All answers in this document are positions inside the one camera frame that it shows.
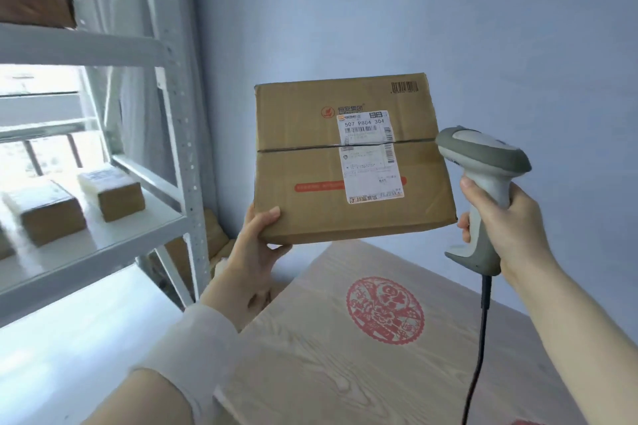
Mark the person's right hand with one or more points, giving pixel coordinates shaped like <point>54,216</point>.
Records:
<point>511,230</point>

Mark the person's left hand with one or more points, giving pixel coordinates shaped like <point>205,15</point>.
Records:
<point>245,265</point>

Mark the person's right thumb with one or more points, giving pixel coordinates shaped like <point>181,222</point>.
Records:
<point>478,193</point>

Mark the person's left thumb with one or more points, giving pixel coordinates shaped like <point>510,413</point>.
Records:
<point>265,221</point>

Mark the grey handheld barcode scanner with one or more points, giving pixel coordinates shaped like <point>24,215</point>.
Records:
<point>486,175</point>

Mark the large brown cardboard parcel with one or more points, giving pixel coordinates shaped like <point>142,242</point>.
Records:
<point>349,160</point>

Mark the person's left forearm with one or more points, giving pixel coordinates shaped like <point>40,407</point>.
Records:
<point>149,380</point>

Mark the person's right forearm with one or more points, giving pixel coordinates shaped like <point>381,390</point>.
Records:
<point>578,340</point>

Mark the brown cardboard box under shelf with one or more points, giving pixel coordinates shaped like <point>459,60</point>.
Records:
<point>209,240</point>

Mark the red round paper-cut sticker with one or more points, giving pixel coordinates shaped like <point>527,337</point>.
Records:
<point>385,309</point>

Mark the white wrist sleeve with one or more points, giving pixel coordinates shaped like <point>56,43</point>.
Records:
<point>199,355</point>

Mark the small brown cardboard box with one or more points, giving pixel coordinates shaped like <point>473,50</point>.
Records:
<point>112,192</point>
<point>47,213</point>

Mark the white metal shelving rack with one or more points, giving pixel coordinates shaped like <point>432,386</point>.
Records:
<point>99,141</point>

